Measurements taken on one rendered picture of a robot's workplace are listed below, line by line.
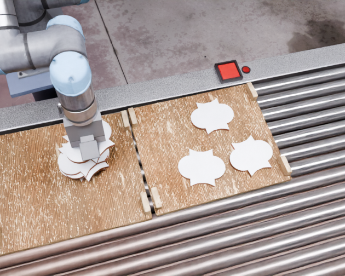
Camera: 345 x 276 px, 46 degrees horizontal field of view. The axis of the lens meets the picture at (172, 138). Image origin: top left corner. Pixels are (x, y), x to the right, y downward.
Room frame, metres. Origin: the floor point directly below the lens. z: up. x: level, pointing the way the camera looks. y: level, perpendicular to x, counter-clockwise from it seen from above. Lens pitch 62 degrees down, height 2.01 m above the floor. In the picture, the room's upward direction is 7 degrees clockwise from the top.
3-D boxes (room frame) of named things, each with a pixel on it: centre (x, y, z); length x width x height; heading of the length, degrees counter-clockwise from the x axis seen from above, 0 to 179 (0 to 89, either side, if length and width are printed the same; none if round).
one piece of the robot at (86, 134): (0.44, 0.21, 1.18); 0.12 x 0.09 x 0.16; 21
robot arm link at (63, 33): (0.55, 0.26, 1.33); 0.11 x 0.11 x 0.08; 20
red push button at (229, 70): (0.86, -0.16, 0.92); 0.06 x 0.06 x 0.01; 22
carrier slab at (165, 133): (0.57, -0.10, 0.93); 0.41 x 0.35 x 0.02; 113
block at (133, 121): (0.62, 0.13, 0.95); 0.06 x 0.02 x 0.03; 23
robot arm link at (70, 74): (0.46, 0.21, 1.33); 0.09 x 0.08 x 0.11; 20
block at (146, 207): (0.36, 0.05, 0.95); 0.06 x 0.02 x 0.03; 21
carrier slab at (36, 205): (0.41, 0.28, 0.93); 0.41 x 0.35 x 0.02; 111
